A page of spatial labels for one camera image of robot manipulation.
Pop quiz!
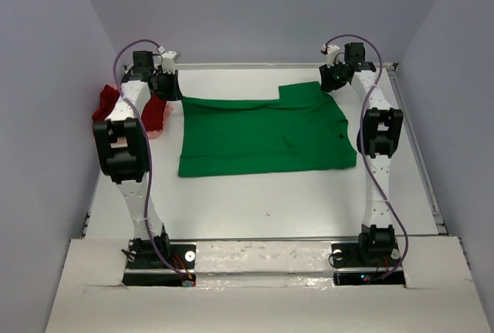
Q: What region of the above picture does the green t shirt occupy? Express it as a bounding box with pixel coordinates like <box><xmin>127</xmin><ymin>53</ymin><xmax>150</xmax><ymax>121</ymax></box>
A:
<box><xmin>178</xmin><ymin>82</ymin><xmax>357</xmax><ymax>178</ymax></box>

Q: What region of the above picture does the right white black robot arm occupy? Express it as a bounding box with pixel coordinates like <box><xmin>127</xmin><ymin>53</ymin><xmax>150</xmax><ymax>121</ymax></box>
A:
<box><xmin>319</xmin><ymin>42</ymin><xmax>404</xmax><ymax>269</ymax></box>

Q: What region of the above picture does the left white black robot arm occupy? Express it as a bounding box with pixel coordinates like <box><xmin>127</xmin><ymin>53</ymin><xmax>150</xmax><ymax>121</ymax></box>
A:
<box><xmin>93</xmin><ymin>47</ymin><xmax>181</xmax><ymax>270</ymax></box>

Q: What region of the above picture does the folded dark red t shirt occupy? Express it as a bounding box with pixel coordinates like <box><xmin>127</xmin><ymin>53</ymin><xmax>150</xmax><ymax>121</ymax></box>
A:
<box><xmin>92</xmin><ymin>84</ymin><xmax>174</xmax><ymax>138</ymax></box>

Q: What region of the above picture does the folded pink t shirt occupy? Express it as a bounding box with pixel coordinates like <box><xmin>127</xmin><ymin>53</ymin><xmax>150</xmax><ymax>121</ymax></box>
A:
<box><xmin>142</xmin><ymin>101</ymin><xmax>174</xmax><ymax>139</ymax></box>

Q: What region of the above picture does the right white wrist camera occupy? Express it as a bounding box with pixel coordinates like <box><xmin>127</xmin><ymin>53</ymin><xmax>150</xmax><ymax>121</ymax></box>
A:
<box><xmin>321</xmin><ymin>44</ymin><xmax>343</xmax><ymax>67</ymax></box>

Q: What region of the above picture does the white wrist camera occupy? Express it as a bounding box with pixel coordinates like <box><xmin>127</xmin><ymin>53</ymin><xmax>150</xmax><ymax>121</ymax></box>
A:
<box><xmin>321</xmin><ymin>44</ymin><xmax>343</xmax><ymax>67</ymax></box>
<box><xmin>157</xmin><ymin>46</ymin><xmax>181</xmax><ymax>74</ymax></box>

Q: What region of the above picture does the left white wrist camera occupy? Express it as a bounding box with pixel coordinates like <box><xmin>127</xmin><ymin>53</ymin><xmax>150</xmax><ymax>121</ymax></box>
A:
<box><xmin>157</xmin><ymin>46</ymin><xmax>181</xmax><ymax>74</ymax></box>

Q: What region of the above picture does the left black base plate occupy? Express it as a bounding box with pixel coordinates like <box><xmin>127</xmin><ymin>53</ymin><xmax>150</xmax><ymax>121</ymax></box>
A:
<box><xmin>120</xmin><ymin>241</ymin><xmax>197</xmax><ymax>287</ymax></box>

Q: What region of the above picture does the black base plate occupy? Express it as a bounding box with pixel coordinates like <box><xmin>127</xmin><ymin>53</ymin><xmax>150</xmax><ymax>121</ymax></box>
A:
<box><xmin>120</xmin><ymin>241</ymin><xmax>197</xmax><ymax>287</ymax></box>
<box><xmin>328</xmin><ymin>242</ymin><xmax>405</xmax><ymax>287</ymax></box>

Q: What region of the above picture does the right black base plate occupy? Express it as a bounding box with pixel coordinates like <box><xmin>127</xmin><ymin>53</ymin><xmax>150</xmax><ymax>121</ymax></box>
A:
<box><xmin>328</xmin><ymin>242</ymin><xmax>405</xmax><ymax>287</ymax></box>

